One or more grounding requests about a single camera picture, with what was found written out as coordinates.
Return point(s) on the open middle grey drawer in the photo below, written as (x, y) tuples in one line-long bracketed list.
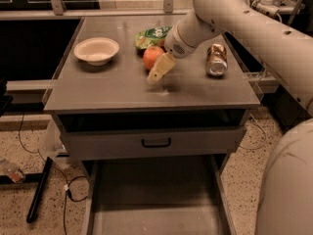
[(157, 196)]

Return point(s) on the white cylindrical device with cap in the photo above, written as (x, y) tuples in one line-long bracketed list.
[(265, 7)]

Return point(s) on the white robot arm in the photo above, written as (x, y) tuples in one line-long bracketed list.
[(286, 194)]

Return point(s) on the green snack bag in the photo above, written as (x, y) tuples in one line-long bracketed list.
[(151, 37)]

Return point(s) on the white paper bowl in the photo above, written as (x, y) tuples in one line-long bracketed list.
[(96, 51)]

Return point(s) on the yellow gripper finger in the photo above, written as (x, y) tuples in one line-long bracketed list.
[(164, 63)]

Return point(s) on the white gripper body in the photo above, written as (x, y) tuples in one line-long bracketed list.
[(173, 43)]

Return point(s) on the grey drawer cabinet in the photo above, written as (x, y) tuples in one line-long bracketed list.
[(121, 85)]

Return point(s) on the top grey drawer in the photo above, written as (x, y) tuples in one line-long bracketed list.
[(89, 137)]

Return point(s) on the black floor stand bar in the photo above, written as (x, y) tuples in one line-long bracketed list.
[(32, 213)]

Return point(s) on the orange fruit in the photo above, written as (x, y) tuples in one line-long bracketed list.
[(150, 56)]

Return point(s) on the crushed metal can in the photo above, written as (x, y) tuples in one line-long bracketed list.
[(216, 60)]

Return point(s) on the clear plastic bottle on floor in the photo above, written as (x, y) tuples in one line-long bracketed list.
[(12, 171)]

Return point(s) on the black object at left edge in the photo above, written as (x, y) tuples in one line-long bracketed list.
[(5, 100)]

